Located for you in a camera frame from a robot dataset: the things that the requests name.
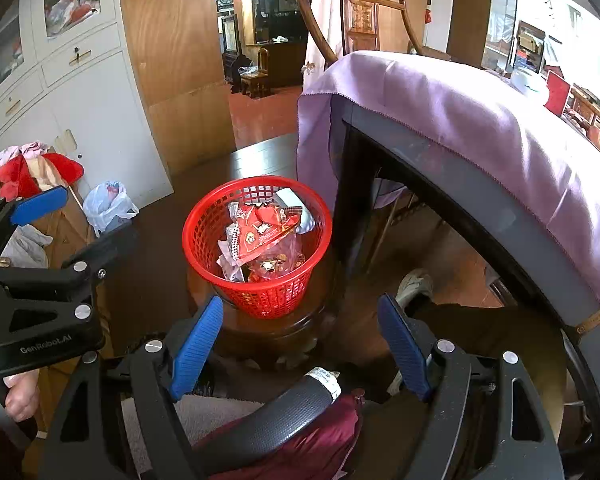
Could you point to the glass door wooden cabinet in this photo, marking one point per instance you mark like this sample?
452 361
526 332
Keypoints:
500 10

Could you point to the black mesh chair armrest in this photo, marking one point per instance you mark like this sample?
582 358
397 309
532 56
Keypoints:
270 420

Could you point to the person's left hand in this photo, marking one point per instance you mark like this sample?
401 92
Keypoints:
22 400

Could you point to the round wooden stool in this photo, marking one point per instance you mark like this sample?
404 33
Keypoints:
280 336

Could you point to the white ceramic jar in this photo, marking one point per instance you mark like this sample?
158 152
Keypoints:
527 85

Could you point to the pink floral curtain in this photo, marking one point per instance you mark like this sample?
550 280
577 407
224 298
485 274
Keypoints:
330 35

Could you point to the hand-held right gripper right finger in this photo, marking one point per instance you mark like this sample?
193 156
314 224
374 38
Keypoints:
404 350

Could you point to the red silver snack bag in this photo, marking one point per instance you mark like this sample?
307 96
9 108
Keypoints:
260 232

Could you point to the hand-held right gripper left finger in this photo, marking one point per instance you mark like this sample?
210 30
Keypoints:
195 350

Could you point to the white glass door cabinet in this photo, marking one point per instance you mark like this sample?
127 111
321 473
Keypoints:
105 110

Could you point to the maroon padded garment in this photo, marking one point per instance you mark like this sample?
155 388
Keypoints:
330 437

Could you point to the small white carton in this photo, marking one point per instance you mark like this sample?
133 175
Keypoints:
289 199

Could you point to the large cardboard box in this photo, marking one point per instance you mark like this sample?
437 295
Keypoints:
70 230

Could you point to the red apple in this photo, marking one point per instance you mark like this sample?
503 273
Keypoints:
596 137

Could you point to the curved wooden chair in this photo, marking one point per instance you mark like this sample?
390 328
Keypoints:
362 20

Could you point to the dark wooden table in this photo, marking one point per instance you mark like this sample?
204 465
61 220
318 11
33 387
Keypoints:
480 195

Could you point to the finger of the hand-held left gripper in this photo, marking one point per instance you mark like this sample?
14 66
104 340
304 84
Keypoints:
40 205
55 275

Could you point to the red plastic basket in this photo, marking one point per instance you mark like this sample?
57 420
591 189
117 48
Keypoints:
280 305

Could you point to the red clothing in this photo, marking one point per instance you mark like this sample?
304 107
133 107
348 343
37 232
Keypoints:
65 167

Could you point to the purple tablecloth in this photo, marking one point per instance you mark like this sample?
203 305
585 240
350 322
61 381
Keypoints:
455 105

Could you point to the grey cloth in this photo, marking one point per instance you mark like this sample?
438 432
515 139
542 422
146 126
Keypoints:
27 247

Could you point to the person's shoe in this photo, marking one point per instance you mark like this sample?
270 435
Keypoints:
415 285

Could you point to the white plastic bag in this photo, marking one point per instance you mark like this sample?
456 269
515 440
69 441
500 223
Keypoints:
110 206

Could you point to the red box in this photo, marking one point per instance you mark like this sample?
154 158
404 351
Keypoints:
557 95

